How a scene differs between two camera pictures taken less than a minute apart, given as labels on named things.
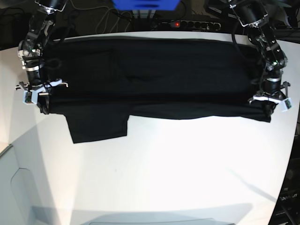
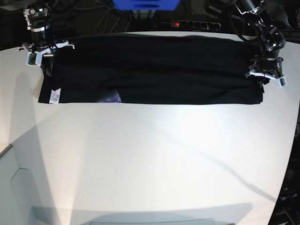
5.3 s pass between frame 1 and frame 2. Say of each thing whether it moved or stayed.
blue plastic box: stayed
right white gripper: moved
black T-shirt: moved
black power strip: stayed
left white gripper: moved
